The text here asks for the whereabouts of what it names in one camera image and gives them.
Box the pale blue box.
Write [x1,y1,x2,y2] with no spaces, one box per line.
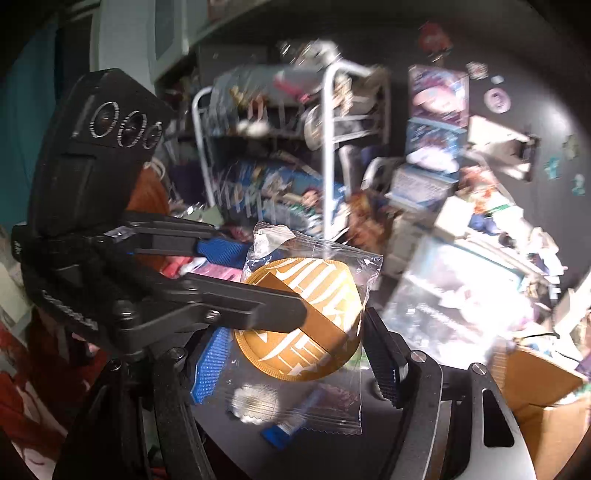
[389,164,459,212]

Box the blue printed box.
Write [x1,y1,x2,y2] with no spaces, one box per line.
[405,117,468,174]

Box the white metal rack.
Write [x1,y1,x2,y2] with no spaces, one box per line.
[191,59,393,241]

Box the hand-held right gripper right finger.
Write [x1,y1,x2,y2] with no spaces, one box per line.
[362,311,536,480]

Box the red printed cloth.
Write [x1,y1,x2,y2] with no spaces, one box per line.
[0,309,109,467]

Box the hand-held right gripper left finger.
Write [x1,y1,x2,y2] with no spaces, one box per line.
[53,328,234,480]

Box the glossy plastic sleeve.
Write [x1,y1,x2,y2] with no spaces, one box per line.
[382,234,528,370]

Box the teal curtain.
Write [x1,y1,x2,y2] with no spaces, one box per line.
[0,25,62,232]

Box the white cabinet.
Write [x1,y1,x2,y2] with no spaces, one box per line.
[147,0,191,80]

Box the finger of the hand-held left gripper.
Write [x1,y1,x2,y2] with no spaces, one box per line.
[161,273,308,332]
[105,211,254,269]

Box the white wall box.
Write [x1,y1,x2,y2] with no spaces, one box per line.
[467,115,540,182]

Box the brown cardboard box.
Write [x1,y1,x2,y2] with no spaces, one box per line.
[493,344,588,480]

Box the red wall figure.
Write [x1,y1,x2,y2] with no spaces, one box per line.
[418,21,453,58]

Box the orange cloth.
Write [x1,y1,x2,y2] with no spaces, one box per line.
[126,165,172,274]

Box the gold coin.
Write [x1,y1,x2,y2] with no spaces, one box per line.
[225,220,385,437]

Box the round pink sticker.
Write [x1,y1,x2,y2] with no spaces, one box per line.
[484,88,510,112]

